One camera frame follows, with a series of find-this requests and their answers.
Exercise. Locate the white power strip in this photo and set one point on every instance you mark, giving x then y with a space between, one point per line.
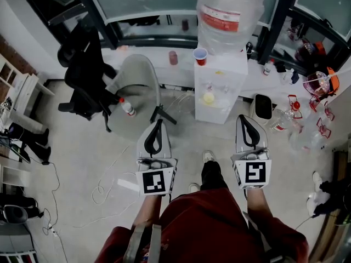
52 229

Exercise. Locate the person's right forearm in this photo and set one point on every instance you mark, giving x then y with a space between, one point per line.
259 204

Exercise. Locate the grey shell chair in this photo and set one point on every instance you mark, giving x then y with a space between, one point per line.
137 92

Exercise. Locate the white water dispenser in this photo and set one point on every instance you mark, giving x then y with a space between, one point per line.
230 70

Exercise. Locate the person's red shirt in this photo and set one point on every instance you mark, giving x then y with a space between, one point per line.
208 229

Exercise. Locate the person's white shoe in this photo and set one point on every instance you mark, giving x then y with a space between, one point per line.
312 206
317 180
208 155
193 188

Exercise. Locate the black office chair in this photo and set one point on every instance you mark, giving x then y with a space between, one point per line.
82 83

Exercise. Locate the large clear water jug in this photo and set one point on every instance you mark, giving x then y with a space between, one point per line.
227 34

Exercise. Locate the dark small bottle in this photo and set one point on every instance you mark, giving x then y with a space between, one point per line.
185 25

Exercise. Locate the person's left forearm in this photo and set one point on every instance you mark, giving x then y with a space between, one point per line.
148 210

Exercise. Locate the orange and black bag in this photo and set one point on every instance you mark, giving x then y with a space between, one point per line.
334 81

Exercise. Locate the dark red jar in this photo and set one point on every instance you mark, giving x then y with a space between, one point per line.
173 58

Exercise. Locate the empty clear water jug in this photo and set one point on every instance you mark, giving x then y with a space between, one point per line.
283 118
310 136

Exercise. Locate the black window frame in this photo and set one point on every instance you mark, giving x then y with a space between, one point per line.
109 31

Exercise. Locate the pale yellow round lid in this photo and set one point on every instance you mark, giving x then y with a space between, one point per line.
209 97

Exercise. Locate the person's black trouser leg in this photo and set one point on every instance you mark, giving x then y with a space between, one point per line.
212 177

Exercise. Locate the white bottle with red cap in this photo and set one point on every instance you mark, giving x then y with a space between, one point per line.
268 68
128 108

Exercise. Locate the white waste bin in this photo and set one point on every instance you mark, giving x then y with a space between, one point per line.
261 108

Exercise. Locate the black slim bottle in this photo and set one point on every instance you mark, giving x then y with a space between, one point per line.
249 51

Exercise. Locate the grey drawer cabinet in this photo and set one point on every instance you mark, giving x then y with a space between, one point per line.
15 245

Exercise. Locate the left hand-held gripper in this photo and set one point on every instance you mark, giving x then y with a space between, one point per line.
153 183

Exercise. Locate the small clear spray bottle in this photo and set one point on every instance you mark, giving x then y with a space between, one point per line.
288 76

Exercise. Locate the dark cluttered desk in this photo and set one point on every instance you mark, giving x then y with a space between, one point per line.
12 149

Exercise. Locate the red plastic cup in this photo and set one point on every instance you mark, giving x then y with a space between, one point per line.
201 60

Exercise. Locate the white open shelf unit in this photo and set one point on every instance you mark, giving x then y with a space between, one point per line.
22 92

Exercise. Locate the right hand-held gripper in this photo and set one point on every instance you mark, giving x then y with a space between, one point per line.
255 172

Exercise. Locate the brown wooden door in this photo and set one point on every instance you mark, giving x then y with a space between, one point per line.
333 237

